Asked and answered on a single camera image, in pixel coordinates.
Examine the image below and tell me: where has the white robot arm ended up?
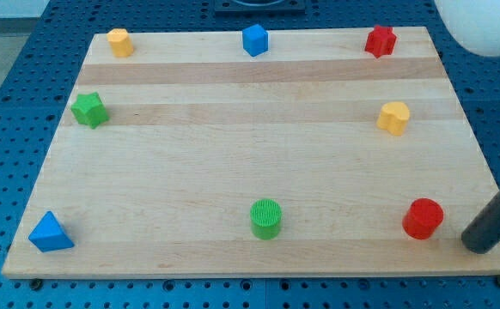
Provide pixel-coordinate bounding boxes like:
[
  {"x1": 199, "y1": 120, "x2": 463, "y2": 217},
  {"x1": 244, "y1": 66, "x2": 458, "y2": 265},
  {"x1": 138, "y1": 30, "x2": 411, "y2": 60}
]
[{"x1": 434, "y1": 0, "x2": 500, "y2": 57}]

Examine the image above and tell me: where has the green star block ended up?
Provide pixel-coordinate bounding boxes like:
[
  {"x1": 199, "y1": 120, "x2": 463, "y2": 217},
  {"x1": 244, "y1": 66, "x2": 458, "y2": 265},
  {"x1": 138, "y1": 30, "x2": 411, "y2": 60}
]
[{"x1": 70, "y1": 92, "x2": 109, "y2": 129}]

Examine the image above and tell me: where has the red star block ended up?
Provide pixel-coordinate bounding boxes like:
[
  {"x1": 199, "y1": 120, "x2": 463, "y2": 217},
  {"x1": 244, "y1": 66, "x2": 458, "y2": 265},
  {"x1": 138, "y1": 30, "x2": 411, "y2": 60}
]
[{"x1": 364, "y1": 25, "x2": 397, "y2": 58}]

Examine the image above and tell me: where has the green cylinder block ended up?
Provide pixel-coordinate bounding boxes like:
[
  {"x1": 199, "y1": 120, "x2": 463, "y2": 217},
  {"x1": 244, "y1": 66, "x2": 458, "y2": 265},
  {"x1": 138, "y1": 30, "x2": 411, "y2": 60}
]
[{"x1": 250, "y1": 199, "x2": 283, "y2": 240}]

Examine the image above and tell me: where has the wooden board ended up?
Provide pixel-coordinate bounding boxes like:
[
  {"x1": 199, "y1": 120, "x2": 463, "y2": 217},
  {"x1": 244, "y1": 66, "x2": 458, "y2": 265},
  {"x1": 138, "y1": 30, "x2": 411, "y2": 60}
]
[{"x1": 3, "y1": 27, "x2": 500, "y2": 279}]

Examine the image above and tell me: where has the blue cube block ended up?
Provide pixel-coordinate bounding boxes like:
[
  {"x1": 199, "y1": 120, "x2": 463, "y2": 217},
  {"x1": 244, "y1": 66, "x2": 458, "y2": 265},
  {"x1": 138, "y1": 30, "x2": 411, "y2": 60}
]
[{"x1": 242, "y1": 24, "x2": 269, "y2": 57}]

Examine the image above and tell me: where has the yellow heart block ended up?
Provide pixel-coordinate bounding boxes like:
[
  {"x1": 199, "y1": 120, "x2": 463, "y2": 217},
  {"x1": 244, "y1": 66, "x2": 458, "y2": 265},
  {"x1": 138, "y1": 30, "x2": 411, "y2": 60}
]
[{"x1": 376, "y1": 101, "x2": 411, "y2": 136}]

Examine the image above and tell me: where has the yellow pentagon block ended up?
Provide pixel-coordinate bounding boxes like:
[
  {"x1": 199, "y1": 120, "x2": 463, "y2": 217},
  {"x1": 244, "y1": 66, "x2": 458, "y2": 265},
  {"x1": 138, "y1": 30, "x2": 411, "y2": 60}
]
[{"x1": 106, "y1": 28, "x2": 134, "y2": 58}]

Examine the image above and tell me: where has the red cylinder block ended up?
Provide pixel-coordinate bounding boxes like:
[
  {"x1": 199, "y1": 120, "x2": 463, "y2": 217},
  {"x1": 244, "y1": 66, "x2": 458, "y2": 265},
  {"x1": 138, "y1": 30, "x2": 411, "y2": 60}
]
[{"x1": 402, "y1": 197, "x2": 444, "y2": 239}]

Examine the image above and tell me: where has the blue triangle block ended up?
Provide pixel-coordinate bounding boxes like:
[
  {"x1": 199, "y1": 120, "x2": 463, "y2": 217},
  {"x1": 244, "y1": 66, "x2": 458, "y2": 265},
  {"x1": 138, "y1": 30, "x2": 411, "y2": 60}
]
[{"x1": 28, "y1": 211, "x2": 75, "y2": 252}]

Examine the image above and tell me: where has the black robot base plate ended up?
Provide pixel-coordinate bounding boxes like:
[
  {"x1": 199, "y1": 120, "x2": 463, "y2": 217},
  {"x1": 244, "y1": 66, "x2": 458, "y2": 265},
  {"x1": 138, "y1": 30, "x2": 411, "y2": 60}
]
[{"x1": 214, "y1": 0, "x2": 306, "y2": 13}]

